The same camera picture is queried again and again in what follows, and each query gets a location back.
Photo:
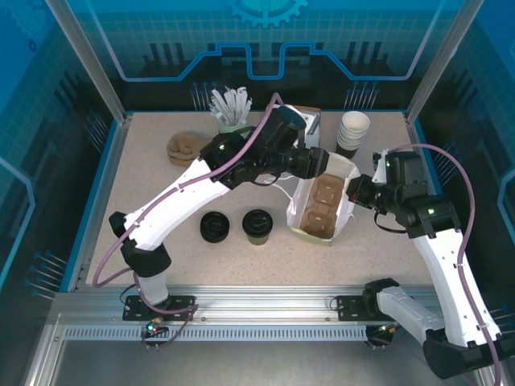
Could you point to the green printed paper bag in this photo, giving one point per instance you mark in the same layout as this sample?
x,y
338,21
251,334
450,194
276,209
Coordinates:
x,y
342,169

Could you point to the black cup lid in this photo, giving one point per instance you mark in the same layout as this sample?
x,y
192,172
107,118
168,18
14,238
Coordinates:
x,y
257,221
215,227

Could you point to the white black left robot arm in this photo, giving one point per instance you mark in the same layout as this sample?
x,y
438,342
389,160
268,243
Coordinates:
x,y
173,209

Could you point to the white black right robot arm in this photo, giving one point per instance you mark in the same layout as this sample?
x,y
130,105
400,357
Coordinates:
x,y
446,273

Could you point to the white black paper cup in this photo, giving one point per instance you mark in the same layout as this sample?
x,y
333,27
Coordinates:
x,y
345,143
345,153
344,147
346,139

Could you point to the folded white paper bag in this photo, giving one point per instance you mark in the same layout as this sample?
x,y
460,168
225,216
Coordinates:
x,y
314,134

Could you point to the white wrapped straw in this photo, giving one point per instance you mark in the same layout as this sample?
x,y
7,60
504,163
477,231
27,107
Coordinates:
x,y
219,104
245,109
240,102
230,102
217,112

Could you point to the stack of paper cups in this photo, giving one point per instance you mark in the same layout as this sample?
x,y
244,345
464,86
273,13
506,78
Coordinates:
x,y
356,120

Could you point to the brown pulp cup carrier stack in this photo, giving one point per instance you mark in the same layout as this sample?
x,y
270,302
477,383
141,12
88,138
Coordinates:
x,y
181,146

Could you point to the small lit circuit board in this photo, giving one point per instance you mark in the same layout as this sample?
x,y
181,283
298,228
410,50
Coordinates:
x,y
388,327
155,327

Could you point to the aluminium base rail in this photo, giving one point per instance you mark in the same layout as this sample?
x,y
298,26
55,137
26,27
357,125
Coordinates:
x,y
261,299

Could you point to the aluminium corner post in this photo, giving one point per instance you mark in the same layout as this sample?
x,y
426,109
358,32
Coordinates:
x,y
91,60
437,60

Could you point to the aluminium side rail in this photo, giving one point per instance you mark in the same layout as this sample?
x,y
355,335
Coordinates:
x,y
102,201

